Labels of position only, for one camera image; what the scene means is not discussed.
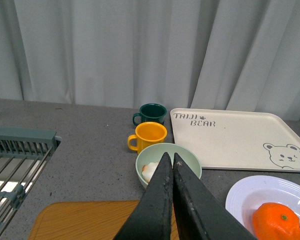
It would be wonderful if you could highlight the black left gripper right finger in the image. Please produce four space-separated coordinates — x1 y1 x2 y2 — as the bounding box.
173 153 256 240

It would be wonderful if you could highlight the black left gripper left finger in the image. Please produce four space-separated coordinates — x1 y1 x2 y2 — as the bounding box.
114 152 174 240

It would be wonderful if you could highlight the white round plate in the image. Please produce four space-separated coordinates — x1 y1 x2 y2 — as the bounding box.
225 175 300 234

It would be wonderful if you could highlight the orange mandarin fruit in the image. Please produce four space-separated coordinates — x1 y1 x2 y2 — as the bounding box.
252 202 300 240

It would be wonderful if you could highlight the fake fried egg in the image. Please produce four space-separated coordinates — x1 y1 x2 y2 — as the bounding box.
141 162 159 183

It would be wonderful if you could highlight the wooden cutting board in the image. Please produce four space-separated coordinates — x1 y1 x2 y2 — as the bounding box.
27 200 179 240

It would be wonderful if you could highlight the light green bowl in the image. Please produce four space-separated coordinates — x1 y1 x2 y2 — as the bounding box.
135 143 202 189

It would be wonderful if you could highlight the cream bear tray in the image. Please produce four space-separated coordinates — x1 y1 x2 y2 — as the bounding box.
170 108 300 173

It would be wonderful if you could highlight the yellow mug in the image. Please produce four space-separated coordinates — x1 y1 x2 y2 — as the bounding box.
127 121 168 154

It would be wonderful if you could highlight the dark green mug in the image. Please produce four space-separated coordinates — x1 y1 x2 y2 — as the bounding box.
132 103 167 126

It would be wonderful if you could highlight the green metal dish rack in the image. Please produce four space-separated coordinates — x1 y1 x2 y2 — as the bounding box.
0 126 62 237

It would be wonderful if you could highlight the grey white curtain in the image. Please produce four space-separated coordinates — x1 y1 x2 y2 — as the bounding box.
0 0 300 120

